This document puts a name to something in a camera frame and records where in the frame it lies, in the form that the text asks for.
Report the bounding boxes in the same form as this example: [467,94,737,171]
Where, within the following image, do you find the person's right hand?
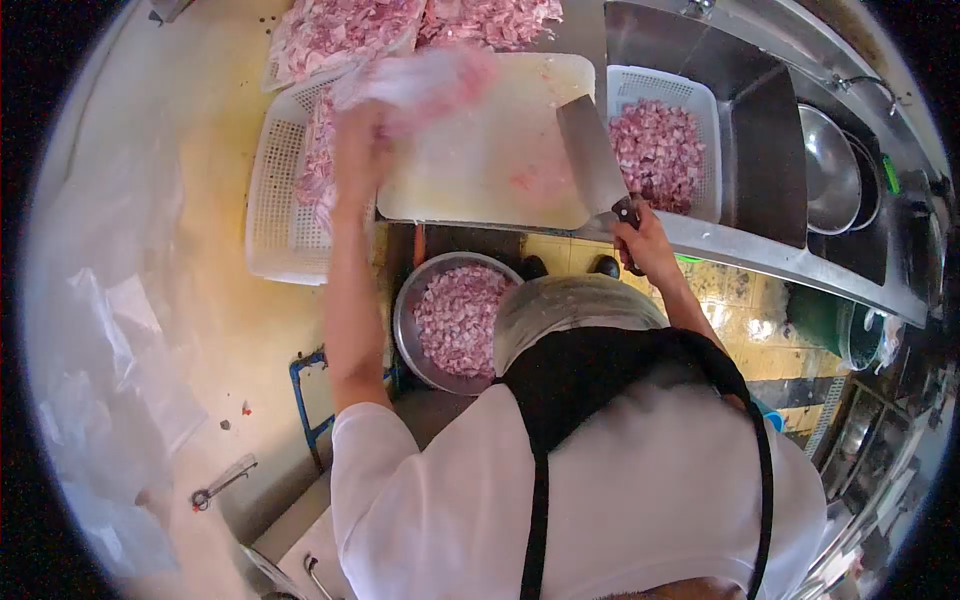
[611,202,681,290]

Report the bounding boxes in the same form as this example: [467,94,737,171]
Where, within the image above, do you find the person's left hand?
[331,99,399,220]

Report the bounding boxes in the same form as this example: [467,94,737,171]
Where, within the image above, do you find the person's left fingers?
[335,101,397,151]

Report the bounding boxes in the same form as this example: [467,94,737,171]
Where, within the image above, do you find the person's right fingers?
[612,216,643,262]

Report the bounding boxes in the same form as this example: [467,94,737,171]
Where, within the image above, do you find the raw meat slab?
[333,47,501,138]

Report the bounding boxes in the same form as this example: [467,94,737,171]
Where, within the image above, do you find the steel cleaver with dark handle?
[555,93,648,279]

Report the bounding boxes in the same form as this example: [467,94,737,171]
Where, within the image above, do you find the pile of raw meat slabs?
[294,88,340,235]

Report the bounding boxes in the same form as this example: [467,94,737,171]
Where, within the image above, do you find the heap of diced meat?
[609,98,707,217]
[411,264,517,379]

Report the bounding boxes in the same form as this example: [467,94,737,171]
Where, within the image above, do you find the tray of cut meat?
[260,0,565,95]

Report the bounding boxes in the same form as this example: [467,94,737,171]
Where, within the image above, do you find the large white plastic basket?
[245,66,378,287]

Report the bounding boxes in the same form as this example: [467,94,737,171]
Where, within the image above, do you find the white plastic cutting board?
[375,52,598,232]

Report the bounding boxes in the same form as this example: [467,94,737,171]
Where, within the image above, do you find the small white plastic basket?
[605,64,723,225]

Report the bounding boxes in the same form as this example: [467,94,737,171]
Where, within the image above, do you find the stainless steel sink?
[581,0,948,330]

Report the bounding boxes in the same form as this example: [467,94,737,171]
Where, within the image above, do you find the round metal bowl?
[392,251,526,397]

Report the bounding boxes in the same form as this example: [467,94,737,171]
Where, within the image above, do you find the green bucket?
[786,285,850,359]

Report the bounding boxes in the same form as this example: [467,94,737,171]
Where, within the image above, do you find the shiny steel mixing bowl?
[796,102,864,237]
[843,130,885,233]

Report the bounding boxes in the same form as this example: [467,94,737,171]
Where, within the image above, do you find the person's body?
[330,273,830,600]

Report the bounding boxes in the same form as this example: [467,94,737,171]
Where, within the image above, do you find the dark metal pot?
[836,302,888,373]

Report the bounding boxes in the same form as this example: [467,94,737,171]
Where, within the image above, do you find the metal kitchen shelf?
[804,373,955,600]

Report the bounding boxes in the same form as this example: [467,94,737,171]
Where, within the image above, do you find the clear plastic bags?
[28,146,213,582]

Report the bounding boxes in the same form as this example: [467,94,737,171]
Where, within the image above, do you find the small metal tool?
[189,453,259,514]

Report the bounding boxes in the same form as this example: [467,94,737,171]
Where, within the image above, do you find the blue metal frame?
[289,348,336,475]

